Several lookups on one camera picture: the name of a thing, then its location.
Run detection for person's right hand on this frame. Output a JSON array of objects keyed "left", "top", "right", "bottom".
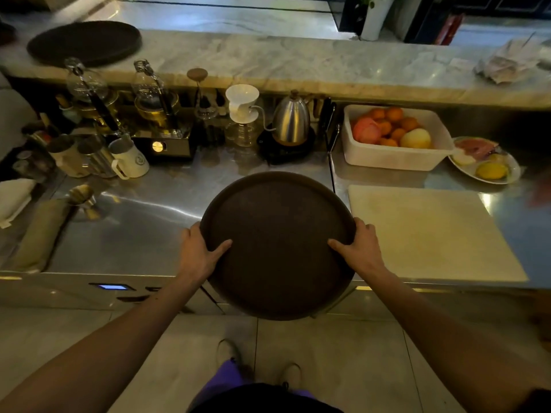
[{"left": 327, "top": 217, "right": 387, "bottom": 282}]

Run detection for person's left hand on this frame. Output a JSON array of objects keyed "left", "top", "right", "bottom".
[{"left": 178, "top": 222, "right": 233, "bottom": 287}]

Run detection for round dark brown tray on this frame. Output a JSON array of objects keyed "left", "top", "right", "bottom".
[
  {"left": 27, "top": 20, "right": 143, "bottom": 68},
  {"left": 200, "top": 171, "right": 357, "bottom": 321}
]

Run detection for person's right forearm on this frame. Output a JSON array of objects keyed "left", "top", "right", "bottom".
[{"left": 366, "top": 269, "right": 551, "bottom": 413}]

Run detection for person's left forearm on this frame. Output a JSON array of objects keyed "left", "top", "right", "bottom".
[{"left": 0, "top": 271, "right": 207, "bottom": 413}]

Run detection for white cutting board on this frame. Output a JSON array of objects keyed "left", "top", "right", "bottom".
[{"left": 348, "top": 185, "right": 529, "bottom": 283}]

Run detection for person's left shoe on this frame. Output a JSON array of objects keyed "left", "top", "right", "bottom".
[{"left": 216, "top": 339, "right": 244, "bottom": 372}]

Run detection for person's shoe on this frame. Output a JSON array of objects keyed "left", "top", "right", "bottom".
[
  {"left": 280, "top": 363, "right": 302, "bottom": 391},
  {"left": 216, "top": 339, "right": 244, "bottom": 372}
]

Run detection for white plastic tub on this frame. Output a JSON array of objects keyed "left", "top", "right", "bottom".
[{"left": 343, "top": 104, "right": 455, "bottom": 172}]

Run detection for black kettle base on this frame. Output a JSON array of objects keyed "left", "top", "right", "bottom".
[{"left": 257, "top": 127, "right": 317, "bottom": 165}]

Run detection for black siphon heater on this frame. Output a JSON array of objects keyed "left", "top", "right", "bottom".
[{"left": 132, "top": 129, "right": 197, "bottom": 159}]

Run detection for glass coffee server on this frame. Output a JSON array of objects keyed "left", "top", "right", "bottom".
[{"left": 226, "top": 120, "right": 260, "bottom": 147}]

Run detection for pink grapefruit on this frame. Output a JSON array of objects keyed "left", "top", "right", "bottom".
[{"left": 352, "top": 116, "right": 383, "bottom": 145}]

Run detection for white milk pitcher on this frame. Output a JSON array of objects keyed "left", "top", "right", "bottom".
[{"left": 108, "top": 137, "right": 150, "bottom": 180}]

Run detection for yellow pomelo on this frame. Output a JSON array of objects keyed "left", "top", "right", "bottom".
[{"left": 399, "top": 128, "right": 433, "bottom": 150}]

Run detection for person's purple shorts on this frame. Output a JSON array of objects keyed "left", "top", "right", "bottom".
[{"left": 188, "top": 359, "right": 319, "bottom": 413}]

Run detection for pile of oranges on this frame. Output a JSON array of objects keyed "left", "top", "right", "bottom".
[{"left": 369, "top": 106, "right": 420, "bottom": 147}]

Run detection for steel gooseneck kettle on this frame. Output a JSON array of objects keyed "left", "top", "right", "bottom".
[{"left": 251, "top": 89, "right": 315, "bottom": 147}]

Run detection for person's right shoe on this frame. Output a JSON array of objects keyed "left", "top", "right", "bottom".
[{"left": 280, "top": 363, "right": 302, "bottom": 391}]

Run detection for steel jigger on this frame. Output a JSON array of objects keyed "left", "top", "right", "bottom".
[{"left": 67, "top": 184, "right": 101, "bottom": 221}]

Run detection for white ceramic coffee dripper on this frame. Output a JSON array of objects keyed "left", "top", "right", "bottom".
[{"left": 226, "top": 84, "right": 261, "bottom": 124}]

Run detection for steel milk pitcher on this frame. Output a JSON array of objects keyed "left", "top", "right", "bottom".
[{"left": 77, "top": 137, "right": 117, "bottom": 178}]

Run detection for wooden topped glass stand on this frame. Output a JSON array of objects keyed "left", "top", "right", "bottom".
[{"left": 187, "top": 68, "right": 218, "bottom": 121}]

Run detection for person's black shirt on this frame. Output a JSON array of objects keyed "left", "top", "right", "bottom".
[{"left": 189, "top": 383, "right": 345, "bottom": 413}]

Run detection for glass siphon coffee maker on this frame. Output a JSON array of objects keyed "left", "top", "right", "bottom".
[
  {"left": 131, "top": 59, "right": 182, "bottom": 134},
  {"left": 64, "top": 57, "right": 125, "bottom": 134}
]

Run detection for pink fruit slice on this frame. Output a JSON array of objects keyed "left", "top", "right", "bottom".
[{"left": 455, "top": 138, "right": 500, "bottom": 161}]

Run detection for yellow lemon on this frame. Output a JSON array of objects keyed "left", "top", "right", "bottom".
[{"left": 475, "top": 161, "right": 509, "bottom": 181}]

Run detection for beige milk pitcher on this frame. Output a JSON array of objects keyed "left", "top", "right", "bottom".
[{"left": 46, "top": 135, "right": 91, "bottom": 178}]

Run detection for olive green cloth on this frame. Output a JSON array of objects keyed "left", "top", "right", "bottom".
[{"left": 9, "top": 198, "right": 72, "bottom": 273}]

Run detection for white plate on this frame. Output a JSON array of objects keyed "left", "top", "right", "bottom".
[{"left": 448, "top": 137, "right": 521, "bottom": 185}]

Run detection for white cloth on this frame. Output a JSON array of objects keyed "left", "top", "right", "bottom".
[{"left": 0, "top": 179, "right": 37, "bottom": 229}]

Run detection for white plant pot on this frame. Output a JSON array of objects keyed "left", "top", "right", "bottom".
[{"left": 361, "top": 0, "right": 395, "bottom": 42}]

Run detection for crumpled paper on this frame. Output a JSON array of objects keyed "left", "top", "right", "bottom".
[{"left": 474, "top": 32, "right": 551, "bottom": 85}]

